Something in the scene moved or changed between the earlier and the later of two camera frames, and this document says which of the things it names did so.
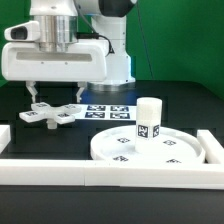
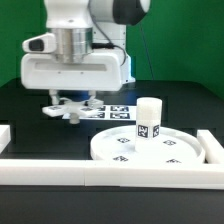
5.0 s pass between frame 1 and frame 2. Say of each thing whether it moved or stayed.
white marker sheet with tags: stayed
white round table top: stayed
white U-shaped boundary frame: stayed
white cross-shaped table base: moved
